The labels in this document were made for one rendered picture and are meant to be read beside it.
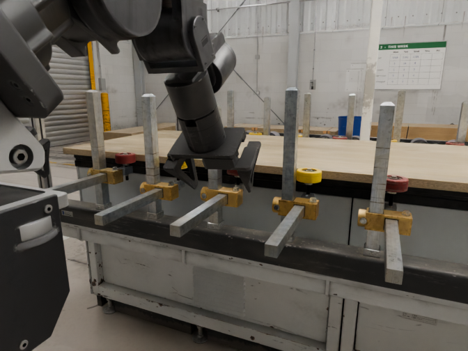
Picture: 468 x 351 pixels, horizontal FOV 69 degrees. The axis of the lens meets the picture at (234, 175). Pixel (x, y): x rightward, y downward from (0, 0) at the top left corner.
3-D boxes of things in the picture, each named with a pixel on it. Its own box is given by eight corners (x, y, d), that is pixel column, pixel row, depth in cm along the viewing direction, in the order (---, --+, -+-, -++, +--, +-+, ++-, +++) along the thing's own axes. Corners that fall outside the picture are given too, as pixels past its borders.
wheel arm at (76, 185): (39, 206, 103) (37, 193, 102) (31, 205, 104) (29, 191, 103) (133, 175, 142) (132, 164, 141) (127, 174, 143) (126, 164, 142)
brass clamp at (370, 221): (410, 237, 90) (413, 219, 89) (356, 229, 95) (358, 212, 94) (409, 228, 95) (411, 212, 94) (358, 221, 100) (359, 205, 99)
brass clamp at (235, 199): (236, 208, 109) (236, 193, 107) (199, 203, 114) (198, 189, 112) (243, 203, 114) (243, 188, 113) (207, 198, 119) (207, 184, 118)
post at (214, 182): (218, 246, 116) (216, 103, 105) (209, 244, 117) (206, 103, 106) (222, 242, 119) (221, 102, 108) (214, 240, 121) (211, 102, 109)
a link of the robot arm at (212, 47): (125, 30, 39) (191, 22, 36) (171, -5, 47) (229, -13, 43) (162, 117, 47) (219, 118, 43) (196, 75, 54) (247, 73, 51)
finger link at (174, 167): (191, 173, 61) (175, 130, 55) (228, 174, 58) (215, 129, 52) (177, 200, 56) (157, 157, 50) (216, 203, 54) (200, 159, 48)
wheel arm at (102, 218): (104, 228, 94) (102, 214, 93) (94, 227, 96) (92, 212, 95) (184, 189, 133) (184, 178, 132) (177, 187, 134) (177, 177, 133)
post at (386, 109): (376, 274, 97) (395, 102, 85) (363, 271, 98) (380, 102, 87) (376, 268, 100) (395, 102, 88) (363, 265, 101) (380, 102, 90)
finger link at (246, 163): (228, 174, 58) (214, 129, 52) (268, 175, 56) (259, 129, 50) (215, 203, 54) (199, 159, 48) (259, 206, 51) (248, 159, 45)
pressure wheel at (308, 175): (299, 197, 118) (301, 165, 115) (322, 200, 114) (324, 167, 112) (292, 203, 111) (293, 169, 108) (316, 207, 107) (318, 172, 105)
